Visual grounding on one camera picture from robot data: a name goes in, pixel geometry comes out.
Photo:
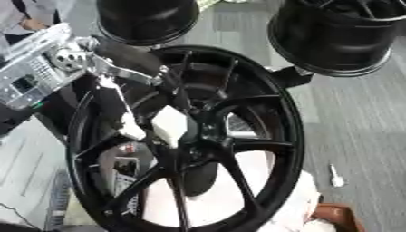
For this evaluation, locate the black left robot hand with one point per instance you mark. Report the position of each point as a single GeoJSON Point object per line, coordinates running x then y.
{"type": "Point", "coordinates": [132, 65]}

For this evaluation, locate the black round wheel rim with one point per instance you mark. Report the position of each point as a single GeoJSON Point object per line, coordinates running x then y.
{"type": "Point", "coordinates": [148, 18]}
{"type": "Point", "coordinates": [333, 39]}

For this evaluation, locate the black spoked wheel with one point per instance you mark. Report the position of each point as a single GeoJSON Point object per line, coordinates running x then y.
{"type": "Point", "coordinates": [275, 127]}

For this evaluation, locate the white pin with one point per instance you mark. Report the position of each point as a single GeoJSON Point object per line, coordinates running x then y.
{"type": "Point", "coordinates": [336, 178]}

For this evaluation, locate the person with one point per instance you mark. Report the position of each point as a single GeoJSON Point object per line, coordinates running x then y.
{"type": "Point", "coordinates": [24, 15]}

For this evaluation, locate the white cloth bundle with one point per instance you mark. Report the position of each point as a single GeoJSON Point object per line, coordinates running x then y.
{"type": "Point", "coordinates": [211, 193]}

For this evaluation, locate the brown box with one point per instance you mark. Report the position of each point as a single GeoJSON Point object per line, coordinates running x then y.
{"type": "Point", "coordinates": [341, 216]}

